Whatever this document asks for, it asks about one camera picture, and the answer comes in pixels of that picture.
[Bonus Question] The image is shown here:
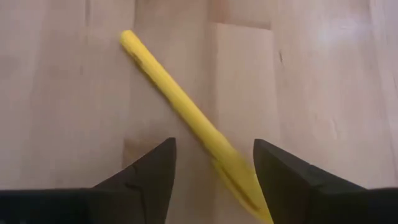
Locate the yellow highlighter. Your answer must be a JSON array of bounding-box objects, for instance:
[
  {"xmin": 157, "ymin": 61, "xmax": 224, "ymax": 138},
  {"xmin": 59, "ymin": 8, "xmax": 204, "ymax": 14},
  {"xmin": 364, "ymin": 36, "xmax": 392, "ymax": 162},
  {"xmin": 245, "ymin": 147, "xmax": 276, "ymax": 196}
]
[{"xmin": 119, "ymin": 29, "xmax": 274, "ymax": 224}]

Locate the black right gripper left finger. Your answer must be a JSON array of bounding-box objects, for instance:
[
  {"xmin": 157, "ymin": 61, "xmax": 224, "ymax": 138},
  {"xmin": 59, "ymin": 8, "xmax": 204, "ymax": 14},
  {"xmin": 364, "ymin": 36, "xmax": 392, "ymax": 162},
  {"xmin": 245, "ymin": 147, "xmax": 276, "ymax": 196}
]
[{"xmin": 0, "ymin": 137, "xmax": 177, "ymax": 224}]

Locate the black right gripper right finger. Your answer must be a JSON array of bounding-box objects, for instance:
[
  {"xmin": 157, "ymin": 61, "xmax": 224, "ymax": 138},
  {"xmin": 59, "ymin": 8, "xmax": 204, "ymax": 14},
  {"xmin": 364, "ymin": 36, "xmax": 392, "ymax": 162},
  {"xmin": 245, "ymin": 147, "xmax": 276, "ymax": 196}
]
[{"xmin": 253, "ymin": 138, "xmax": 398, "ymax": 224}]

